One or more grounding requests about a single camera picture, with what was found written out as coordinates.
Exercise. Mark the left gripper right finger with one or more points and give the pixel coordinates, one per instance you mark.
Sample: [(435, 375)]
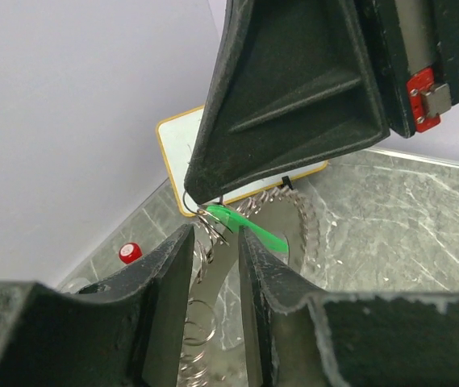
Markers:
[(385, 338)]

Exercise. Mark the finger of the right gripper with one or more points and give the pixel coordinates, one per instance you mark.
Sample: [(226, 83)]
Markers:
[(293, 85)]

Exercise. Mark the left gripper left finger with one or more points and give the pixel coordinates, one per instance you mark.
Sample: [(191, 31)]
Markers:
[(125, 330)]

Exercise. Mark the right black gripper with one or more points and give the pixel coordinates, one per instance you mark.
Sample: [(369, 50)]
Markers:
[(414, 49)]

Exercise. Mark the green tagged key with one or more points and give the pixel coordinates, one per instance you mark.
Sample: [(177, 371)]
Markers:
[(233, 221)]

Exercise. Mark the white framed whiteboard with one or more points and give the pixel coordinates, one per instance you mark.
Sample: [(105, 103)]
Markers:
[(176, 137)]

